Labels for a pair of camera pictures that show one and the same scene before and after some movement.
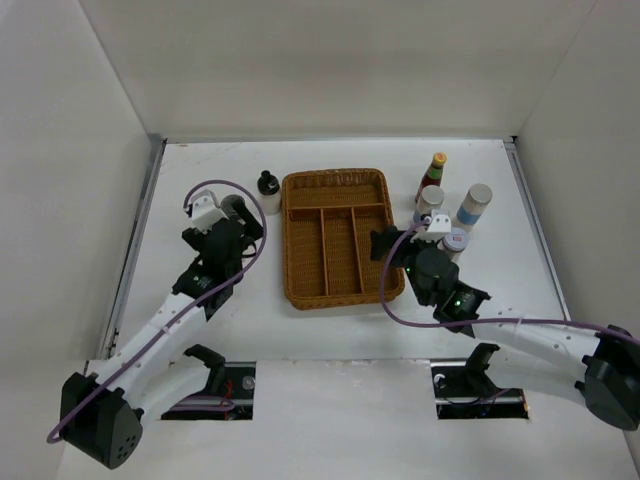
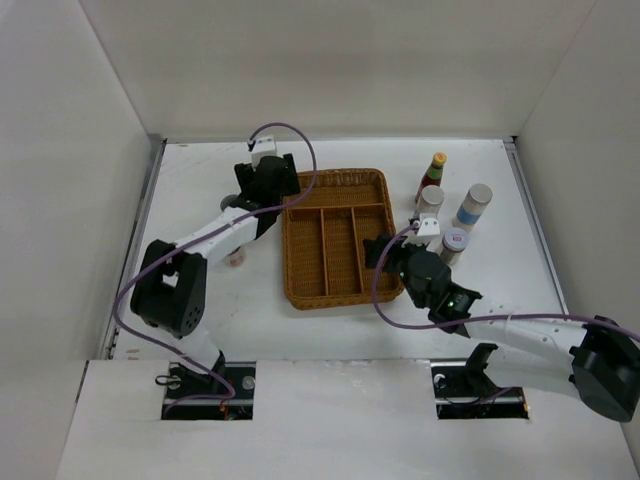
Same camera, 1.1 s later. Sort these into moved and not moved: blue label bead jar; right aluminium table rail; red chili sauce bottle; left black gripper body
Moved: left black gripper body
Not moved: red chili sauce bottle; right aluminium table rail; blue label bead jar
